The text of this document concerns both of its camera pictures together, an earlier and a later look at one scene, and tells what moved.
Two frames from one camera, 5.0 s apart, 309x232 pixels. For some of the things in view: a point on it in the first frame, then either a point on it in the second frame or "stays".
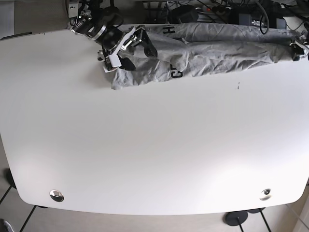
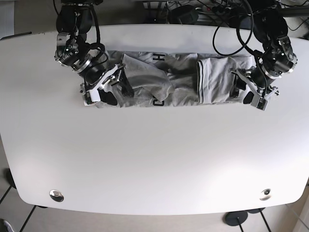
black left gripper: [114, 36] → [108, 73]
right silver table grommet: [267, 195] stays
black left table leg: [12, 184] stays
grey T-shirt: [186, 49] → [150, 79]
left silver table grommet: [56, 195] stays
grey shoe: [5, 226] stays
